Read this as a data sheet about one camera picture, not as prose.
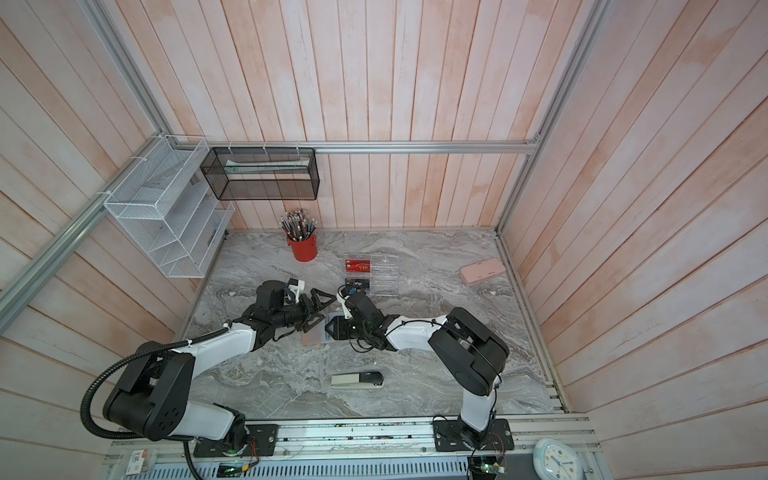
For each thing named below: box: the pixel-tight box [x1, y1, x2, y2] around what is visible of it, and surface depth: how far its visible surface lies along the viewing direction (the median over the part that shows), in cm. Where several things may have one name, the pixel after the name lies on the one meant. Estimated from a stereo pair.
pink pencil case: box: [460, 257, 506, 286], surface depth 107 cm
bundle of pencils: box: [278, 208, 318, 242], surface depth 103 cm
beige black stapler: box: [331, 371, 384, 389], surface depth 83 cm
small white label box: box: [125, 449, 148, 475], surface depth 70 cm
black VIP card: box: [345, 278, 370, 294], surface depth 103 cm
